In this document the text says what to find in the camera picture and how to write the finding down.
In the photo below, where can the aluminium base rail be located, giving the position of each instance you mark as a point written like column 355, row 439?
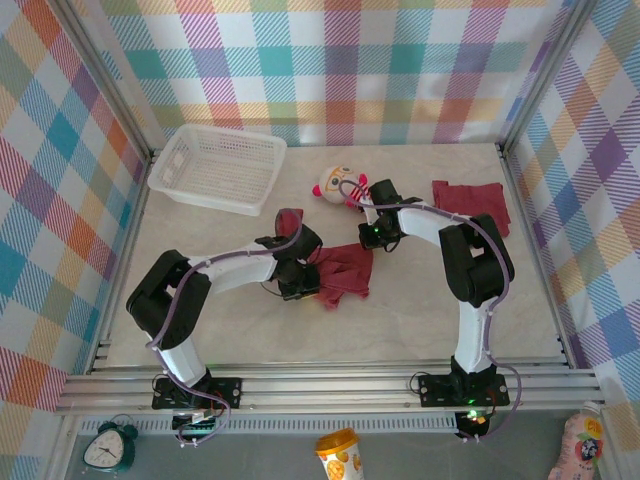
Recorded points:
column 325, row 395

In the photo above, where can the pink drink bottle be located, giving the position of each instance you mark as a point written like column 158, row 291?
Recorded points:
column 580, row 450

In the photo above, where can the plush doll with glasses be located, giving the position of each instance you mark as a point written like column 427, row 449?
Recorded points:
column 332, row 182

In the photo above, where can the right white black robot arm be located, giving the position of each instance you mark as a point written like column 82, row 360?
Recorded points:
column 470, row 340

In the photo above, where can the aluminium side rail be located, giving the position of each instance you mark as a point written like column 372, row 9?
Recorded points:
column 533, row 250
column 125, row 250

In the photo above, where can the white plastic mesh basket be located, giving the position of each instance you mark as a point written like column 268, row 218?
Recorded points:
column 220, row 160

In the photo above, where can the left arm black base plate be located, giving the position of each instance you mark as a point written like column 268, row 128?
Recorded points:
column 227, row 392

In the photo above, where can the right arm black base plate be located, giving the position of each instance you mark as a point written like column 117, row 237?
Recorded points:
column 440, row 390

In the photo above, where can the orange print paper cup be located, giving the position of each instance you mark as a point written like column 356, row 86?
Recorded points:
column 340, row 457

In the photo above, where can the green controller board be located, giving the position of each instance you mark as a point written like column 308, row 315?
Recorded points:
column 475, row 419
column 200, row 425

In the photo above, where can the aluminium frame post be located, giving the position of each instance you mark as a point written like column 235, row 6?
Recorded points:
column 545, row 75
column 110, row 85

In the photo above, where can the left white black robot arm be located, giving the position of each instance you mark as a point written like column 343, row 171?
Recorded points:
column 240, row 270

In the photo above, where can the dark red tank top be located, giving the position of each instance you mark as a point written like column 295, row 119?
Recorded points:
column 350, row 270
column 470, row 200

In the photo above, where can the green alarm clock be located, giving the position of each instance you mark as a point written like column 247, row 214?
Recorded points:
column 105, row 447

